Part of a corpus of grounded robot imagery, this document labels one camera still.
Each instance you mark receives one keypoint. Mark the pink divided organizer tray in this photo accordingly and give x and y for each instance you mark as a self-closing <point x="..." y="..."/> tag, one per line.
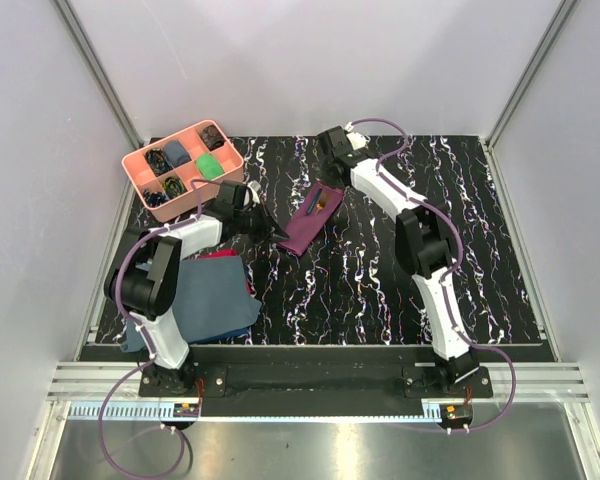
<point x="198" y="188"/>

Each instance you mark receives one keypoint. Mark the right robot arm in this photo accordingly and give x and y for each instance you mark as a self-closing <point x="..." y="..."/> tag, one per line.
<point x="427" y="245"/>

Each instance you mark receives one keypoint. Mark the green rolled cloth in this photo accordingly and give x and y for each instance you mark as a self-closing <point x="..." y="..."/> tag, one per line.
<point x="209" y="167"/>

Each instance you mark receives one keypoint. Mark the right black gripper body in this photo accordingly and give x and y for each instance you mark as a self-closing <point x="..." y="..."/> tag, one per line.
<point x="326" y="174"/>

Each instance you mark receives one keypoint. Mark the yellow-black patterned rolled cloth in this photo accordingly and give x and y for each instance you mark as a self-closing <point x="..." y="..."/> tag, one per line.
<point x="173" y="187"/>

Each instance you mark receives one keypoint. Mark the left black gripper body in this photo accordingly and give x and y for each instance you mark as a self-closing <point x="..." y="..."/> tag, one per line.
<point x="248" y="219"/>

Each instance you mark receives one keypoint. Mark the black patterned rolled cloth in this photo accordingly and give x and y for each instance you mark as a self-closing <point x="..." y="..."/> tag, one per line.
<point x="156" y="159"/>

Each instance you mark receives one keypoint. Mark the dark patterned rolled cloth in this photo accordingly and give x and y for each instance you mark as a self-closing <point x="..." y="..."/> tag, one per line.
<point x="212" y="137"/>

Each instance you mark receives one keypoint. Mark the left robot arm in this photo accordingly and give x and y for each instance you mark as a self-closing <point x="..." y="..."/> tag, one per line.
<point x="143" y="275"/>

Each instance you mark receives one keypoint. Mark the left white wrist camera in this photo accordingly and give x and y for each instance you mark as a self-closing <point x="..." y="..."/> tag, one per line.
<point x="252" y="197"/>

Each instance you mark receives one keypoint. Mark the blue-black patterned rolled cloth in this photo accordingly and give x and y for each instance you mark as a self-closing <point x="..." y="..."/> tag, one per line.
<point x="154" y="199"/>

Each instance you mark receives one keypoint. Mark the purple satin napkin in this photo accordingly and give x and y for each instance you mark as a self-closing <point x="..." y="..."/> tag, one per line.
<point x="302" y="228"/>

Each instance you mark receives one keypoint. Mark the grey-blue folded cloth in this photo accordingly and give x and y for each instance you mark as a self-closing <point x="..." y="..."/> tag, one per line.
<point x="212" y="303"/>

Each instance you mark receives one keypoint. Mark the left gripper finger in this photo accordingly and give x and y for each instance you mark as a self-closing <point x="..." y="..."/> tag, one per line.
<point x="272" y="227"/>
<point x="259" y="236"/>

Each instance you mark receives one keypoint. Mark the blue rolled cloth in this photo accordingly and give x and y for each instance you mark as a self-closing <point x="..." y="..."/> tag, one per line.
<point x="176" y="154"/>

